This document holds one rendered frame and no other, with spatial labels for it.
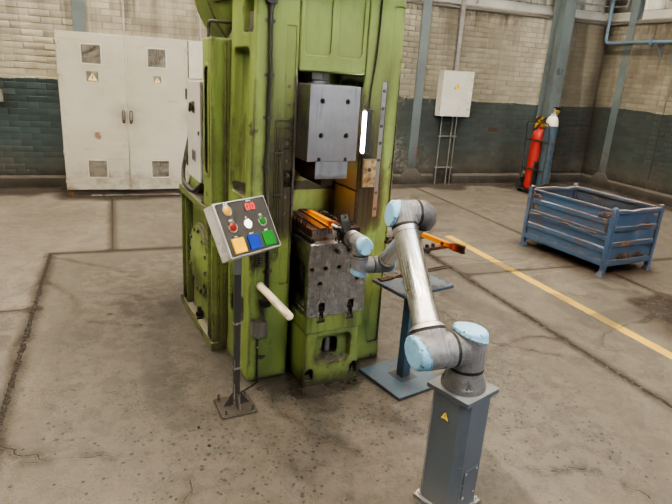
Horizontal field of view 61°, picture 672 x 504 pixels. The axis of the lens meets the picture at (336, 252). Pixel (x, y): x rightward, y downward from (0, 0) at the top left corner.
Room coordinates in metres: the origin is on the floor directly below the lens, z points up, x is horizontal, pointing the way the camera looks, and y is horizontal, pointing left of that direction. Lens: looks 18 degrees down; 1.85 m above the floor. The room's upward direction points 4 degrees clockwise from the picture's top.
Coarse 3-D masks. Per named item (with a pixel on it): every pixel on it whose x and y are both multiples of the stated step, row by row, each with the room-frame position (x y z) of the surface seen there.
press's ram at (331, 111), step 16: (304, 96) 3.09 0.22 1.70; (320, 96) 3.06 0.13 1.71; (336, 96) 3.10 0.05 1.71; (352, 96) 3.15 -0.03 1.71; (304, 112) 3.08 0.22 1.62; (320, 112) 3.06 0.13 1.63; (336, 112) 3.10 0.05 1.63; (352, 112) 3.15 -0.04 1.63; (304, 128) 3.07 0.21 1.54; (320, 128) 3.06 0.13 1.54; (336, 128) 3.11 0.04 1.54; (352, 128) 3.15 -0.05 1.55; (304, 144) 3.07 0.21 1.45; (320, 144) 3.06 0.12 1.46; (336, 144) 3.11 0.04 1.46; (352, 144) 3.16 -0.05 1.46; (304, 160) 3.06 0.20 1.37; (320, 160) 3.07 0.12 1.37; (336, 160) 3.11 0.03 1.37; (352, 160) 3.16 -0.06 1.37
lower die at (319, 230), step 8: (304, 208) 3.48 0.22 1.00; (296, 216) 3.34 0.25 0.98; (304, 216) 3.32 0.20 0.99; (312, 216) 3.29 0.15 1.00; (304, 224) 3.17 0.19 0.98; (312, 224) 3.15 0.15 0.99; (320, 224) 3.16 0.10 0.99; (304, 232) 3.14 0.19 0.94; (312, 232) 3.05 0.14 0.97; (320, 232) 3.08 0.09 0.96; (328, 232) 3.10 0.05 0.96; (320, 240) 3.08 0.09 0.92
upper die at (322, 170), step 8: (296, 160) 3.28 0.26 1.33; (296, 168) 3.28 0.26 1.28; (304, 168) 3.18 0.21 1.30; (312, 168) 3.08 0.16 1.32; (320, 168) 3.07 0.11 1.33; (328, 168) 3.09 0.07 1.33; (336, 168) 3.11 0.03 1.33; (344, 168) 3.14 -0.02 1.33; (312, 176) 3.08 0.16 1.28; (320, 176) 3.07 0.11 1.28; (328, 176) 3.09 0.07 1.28; (336, 176) 3.12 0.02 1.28; (344, 176) 3.14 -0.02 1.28
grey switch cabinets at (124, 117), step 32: (64, 32) 7.38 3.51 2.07; (64, 64) 7.37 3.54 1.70; (96, 64) 7.49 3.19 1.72; (128, 64) 7.63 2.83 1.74; (160, 64) 7.78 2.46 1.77; (192, 64) 7.95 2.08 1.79; (64, 96) 7.36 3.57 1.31; (96, 96) 7.49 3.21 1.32; (128, 96) 7.62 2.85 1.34; (160, 96) 7.78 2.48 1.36; (64, 128) 7.35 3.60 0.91; (96, 128) 7.48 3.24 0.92; (128, 128) 7.61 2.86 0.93; (160, 128) 7.78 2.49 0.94; (96, 160) 7.46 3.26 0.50; (128, 160) 7.61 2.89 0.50; (160, 160) 7.76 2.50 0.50; (96, 192) 7.51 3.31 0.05; (128, 192) 7.66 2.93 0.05; (160, 192) 7.82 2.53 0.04
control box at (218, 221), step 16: (208, 208) 2.64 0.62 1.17; (240, 208) 2.73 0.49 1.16; (256, 208) 2.80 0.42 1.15; (224, 224) 2.61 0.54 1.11; (240, 224) 2.68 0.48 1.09; (256, 224) 2.75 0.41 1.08; (272, 224) 2.83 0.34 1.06; (224, 240) 2.57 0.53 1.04; (224, 256) 2.57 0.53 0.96; (240, 256) 2.58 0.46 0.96
